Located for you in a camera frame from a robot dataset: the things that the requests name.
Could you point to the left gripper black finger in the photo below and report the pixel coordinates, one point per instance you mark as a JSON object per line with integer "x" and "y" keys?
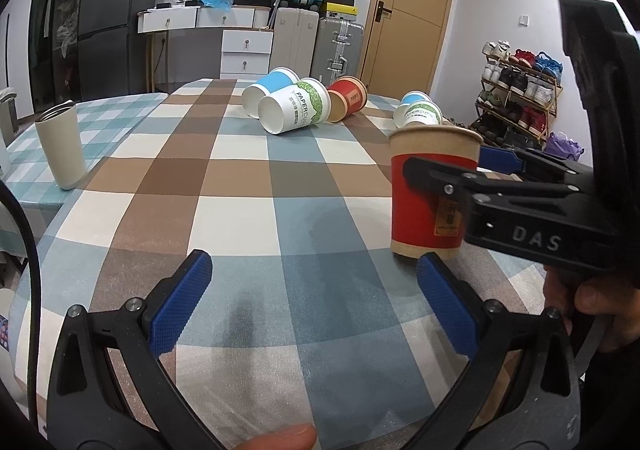
{"x": 453, "y": 181}

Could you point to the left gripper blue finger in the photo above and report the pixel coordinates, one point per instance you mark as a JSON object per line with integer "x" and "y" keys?
{"x": 505, "y": 162}

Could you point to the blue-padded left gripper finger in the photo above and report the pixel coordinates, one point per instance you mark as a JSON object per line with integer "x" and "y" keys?
{"x": 520, "y": 388}
{"x": 108, "y": 389}

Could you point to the red paper cup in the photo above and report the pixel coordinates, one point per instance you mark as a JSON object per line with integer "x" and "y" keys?
{"x": 425, "y": 221}
{"x": 348, "y": 95}

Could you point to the green-print cup right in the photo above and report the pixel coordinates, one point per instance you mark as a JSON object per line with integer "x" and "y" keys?
{"x": 421, "y": 112}

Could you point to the blue cup right rear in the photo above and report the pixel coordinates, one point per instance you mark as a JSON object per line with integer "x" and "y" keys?
{"x": 415, "y": 97}

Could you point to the green-print white paper cup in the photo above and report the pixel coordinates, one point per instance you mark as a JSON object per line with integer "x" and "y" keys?
{"x": 303, "y": 104}

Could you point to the blue white paper cup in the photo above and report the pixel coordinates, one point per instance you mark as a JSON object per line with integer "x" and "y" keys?
{"x": 276, "y": 79}

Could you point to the right hand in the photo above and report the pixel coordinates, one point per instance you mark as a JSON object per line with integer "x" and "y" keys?
{"x": 606, "y": 296}

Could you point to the left hand thumb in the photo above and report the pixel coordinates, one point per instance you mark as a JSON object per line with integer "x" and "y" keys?
{"x": 298, "y": 437}

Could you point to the purple bag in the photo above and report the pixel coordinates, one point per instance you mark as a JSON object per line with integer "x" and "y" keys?
{"x": 561, "y": 146}

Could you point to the shoe rack with shoes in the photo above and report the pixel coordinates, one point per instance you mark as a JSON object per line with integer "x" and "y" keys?
{"x": 519, "y": 98}

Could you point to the checkered tablecloth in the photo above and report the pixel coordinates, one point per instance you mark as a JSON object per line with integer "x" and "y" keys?
{"x": 308, "y": 318}

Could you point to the wooden door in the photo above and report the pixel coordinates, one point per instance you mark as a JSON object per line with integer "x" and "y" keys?
{"x": 404, "y": 44}

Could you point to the silver suitcase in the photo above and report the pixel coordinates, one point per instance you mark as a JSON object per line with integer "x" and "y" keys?
{"x": 337, "y": 50}

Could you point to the smartphone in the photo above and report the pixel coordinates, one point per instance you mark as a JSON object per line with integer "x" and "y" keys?
{"x": 4, "y": 333}

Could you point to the beige suitcase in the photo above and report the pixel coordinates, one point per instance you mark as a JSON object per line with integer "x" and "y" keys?
{"x": 294, "y": 37}

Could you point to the cream thermos tumbler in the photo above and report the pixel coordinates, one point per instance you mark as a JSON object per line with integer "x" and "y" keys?
{"x": 59, "y": 136}

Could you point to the white drawer desk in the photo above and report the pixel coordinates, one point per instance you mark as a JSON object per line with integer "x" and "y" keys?
{"x": 236, "y": 43}

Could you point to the black refrigerator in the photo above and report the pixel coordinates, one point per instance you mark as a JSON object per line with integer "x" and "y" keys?
{"x": 111, "y": 52}

